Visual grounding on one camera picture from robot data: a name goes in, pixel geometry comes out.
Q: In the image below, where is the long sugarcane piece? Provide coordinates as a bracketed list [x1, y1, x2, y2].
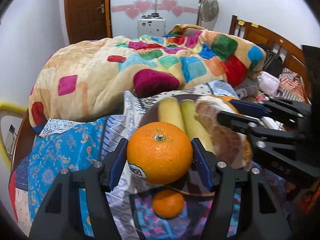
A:
[180, 99, 214, 153]

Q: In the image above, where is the large orange with sticker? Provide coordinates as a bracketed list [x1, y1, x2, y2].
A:
[126, 122, 193, 185]

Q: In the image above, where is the striped cloth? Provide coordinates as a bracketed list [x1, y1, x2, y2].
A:
[278, 68, 307, 102]

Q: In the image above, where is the pink white pouch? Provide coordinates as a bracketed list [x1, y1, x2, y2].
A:
[257, 72, 280, 96]

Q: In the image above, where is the black bag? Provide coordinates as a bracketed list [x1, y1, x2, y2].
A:
[258, 44, 283, 78]

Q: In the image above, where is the wooden headboard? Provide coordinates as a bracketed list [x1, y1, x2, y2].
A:
[229, 15, 311, 99]

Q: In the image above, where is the brown round plate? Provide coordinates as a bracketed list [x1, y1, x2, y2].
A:
[138, 93, 251, 197]

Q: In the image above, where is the orange on plate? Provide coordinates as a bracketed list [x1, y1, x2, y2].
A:
[220, 95, 239, 114]

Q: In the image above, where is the small mandarin orange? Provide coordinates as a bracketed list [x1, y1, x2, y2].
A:
[152, 190, 184, 219]

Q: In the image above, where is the blue patterned bed cloth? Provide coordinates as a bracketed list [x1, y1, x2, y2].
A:
[9, 80, 288, 240]

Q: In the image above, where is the yellow framed object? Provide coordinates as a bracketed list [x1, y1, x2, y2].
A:
[1, 100, 27, 170]

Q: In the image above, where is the short sugarcane piece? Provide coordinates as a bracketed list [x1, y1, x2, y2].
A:
[158, 96, 186, 132]

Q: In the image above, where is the standing electric fan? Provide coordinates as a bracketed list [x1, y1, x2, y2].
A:
[197, 0, 219, 25]

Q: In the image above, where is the colourful patchwork blanket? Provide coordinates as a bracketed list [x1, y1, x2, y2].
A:
[29, 24, 266, 132]

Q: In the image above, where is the white appliance box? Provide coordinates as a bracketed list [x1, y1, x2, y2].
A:
[137, 13, 166, 37]

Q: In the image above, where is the brown wooden door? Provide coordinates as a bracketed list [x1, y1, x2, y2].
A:
[64, 0, 112, 44]

